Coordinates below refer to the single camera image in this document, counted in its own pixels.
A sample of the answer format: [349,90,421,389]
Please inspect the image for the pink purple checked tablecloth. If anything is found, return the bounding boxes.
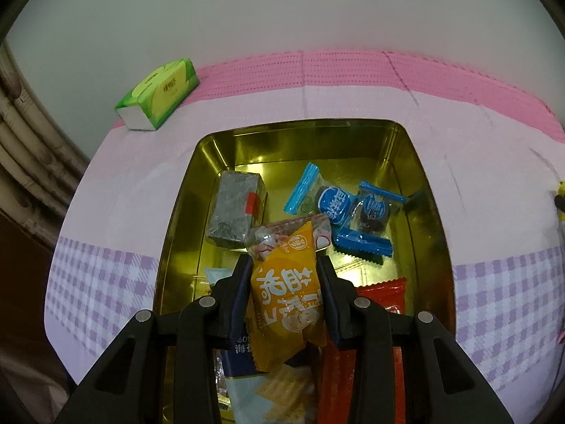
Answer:
[44,51,565,389]

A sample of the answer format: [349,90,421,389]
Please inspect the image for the grey green snack packet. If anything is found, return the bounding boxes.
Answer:
[204,170,266,249]

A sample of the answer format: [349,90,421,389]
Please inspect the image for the beige ribbed pipes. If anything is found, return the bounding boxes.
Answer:
[0,44,89,204]

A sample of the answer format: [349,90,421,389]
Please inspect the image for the light blue candy packet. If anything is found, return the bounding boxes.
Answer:
[283,162,354,226]

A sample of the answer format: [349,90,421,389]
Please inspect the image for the pink and white snack packet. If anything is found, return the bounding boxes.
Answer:
[247,213,332,261]

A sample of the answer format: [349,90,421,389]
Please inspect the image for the yellow snack packet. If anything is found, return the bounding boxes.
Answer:
[245,221,328,374]

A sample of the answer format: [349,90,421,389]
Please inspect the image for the dark blue candy packet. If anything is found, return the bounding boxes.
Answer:
[332,181,409,266]

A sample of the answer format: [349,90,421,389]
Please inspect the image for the blue and white chip packet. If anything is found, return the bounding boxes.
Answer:
[205,269,319,424]

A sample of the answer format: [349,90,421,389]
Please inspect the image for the green tissue pack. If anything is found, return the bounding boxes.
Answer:
[115,58,201,131]

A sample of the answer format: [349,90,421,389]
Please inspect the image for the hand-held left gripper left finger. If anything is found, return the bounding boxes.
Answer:
[55,254,253,424]

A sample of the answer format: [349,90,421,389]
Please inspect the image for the brown and gold tin box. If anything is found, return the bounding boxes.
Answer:
[152,118,456,424]

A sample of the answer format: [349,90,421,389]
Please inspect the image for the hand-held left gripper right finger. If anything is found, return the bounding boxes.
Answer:
[317,254,515,424]

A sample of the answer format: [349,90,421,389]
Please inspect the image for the red snack packet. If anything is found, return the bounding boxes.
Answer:
[315,277,408,424]

